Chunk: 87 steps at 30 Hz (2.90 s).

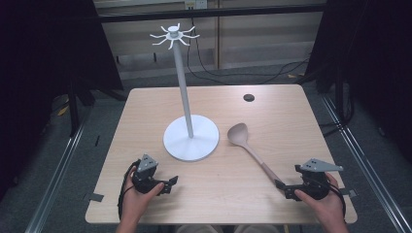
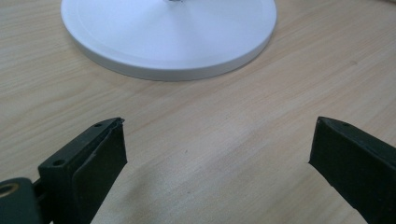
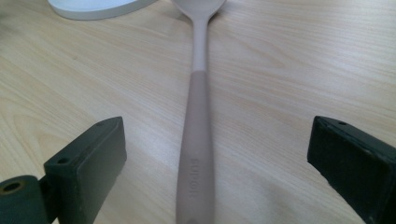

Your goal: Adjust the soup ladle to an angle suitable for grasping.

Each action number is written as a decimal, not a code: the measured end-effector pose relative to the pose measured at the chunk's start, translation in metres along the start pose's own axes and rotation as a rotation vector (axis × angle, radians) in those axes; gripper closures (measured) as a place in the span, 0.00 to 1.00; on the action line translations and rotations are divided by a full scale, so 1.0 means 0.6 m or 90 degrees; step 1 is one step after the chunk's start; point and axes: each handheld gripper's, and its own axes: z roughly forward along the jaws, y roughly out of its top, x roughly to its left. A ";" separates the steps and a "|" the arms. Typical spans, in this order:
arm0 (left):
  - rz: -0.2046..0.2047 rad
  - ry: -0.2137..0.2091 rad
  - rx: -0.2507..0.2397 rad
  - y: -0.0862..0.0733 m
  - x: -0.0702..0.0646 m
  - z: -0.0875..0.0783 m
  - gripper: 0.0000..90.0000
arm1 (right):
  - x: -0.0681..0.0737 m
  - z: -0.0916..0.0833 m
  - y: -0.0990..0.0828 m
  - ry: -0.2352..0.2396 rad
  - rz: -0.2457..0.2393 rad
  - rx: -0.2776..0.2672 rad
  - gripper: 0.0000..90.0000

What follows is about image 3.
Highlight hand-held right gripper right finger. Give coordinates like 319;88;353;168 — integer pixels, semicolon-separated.
306;115;396;224

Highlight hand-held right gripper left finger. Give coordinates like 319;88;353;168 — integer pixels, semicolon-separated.
43;116;128;224

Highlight white round plate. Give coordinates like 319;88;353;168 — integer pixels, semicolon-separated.
47;0;159;21

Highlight beige silicone spoon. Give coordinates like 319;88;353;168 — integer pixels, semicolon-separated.
170;0;227;224

